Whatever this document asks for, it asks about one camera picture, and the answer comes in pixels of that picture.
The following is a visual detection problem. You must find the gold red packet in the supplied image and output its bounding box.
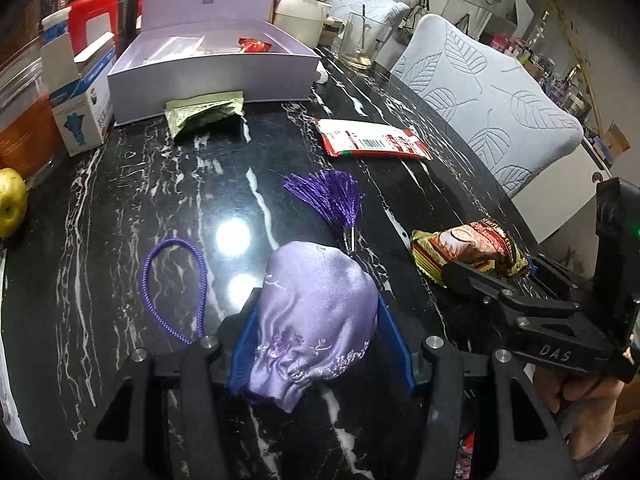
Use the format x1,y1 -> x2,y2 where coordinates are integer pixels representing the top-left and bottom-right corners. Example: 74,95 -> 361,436
410,219 -> 529,285

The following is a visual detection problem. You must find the purple satin pouch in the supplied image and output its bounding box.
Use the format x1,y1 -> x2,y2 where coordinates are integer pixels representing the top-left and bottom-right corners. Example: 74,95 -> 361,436
140,169 -> 381,415

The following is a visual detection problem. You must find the red white snack packet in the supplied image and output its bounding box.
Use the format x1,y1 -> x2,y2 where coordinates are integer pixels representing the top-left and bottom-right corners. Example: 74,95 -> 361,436
314,119 -> 433,160

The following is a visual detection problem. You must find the green tea packet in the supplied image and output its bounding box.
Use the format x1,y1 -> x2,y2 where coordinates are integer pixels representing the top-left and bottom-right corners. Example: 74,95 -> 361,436
164,91 -> 244,144

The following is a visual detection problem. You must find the bright red candy packet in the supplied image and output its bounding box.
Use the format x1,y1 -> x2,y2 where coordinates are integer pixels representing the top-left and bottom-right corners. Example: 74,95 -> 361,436
238,37 -> 272,53

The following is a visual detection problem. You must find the person's right hand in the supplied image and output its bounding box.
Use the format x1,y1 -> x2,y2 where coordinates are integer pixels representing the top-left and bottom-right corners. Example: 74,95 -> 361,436
533,366 -> 626,460

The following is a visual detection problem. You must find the near leaf-pattern chair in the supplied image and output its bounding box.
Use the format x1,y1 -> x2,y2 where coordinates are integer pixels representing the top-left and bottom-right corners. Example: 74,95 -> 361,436
392,14 -> 584,197

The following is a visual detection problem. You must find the leaf-pattern chair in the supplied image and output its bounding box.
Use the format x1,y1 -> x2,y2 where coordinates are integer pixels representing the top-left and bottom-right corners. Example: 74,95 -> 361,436
329,0 -> 409,40
392,14 -> 584,197

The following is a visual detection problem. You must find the metal spoon in glass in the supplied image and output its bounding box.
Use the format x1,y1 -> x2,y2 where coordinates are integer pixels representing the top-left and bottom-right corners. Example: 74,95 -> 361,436
357,4 -> 372,66

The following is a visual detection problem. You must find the white rolled towel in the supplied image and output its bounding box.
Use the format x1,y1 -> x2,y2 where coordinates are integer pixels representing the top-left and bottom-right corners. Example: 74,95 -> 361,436
316,63 -> 329,84

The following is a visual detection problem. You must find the yellow lemon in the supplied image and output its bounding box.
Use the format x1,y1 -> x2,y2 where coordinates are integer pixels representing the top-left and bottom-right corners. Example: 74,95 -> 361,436
0,168 -> 28,240

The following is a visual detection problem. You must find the clear drinking glass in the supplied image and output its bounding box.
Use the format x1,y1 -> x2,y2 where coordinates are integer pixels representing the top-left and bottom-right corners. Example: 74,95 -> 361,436
338,13 -> 390,72

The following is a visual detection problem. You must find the amber liquid jar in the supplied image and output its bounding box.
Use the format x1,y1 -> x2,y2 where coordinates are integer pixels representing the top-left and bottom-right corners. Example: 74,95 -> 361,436
1,38 -> 67,188

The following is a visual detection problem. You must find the blue white carton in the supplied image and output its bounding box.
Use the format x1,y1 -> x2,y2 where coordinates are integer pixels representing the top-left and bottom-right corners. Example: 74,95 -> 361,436
40,8 -> 116,156

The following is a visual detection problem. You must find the clear plastic snack packet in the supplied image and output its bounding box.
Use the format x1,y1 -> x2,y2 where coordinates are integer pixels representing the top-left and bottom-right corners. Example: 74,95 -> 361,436
143,36 -> 205,64

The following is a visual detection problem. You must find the far leaf-pattern chair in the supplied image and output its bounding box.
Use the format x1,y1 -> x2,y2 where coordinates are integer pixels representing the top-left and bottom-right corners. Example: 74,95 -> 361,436
329,0 -> 409,40

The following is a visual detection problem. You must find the lavender gift box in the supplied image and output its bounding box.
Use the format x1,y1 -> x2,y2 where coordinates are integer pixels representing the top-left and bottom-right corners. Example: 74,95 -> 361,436
108,0 -> 319,125

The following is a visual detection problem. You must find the cream white kettle jar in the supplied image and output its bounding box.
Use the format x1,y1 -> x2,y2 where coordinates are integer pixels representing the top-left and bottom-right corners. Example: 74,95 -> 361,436
272,0 -> 330,49

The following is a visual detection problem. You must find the red box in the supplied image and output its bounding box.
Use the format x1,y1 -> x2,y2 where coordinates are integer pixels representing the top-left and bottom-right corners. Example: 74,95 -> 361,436
67,0 -> 118,54

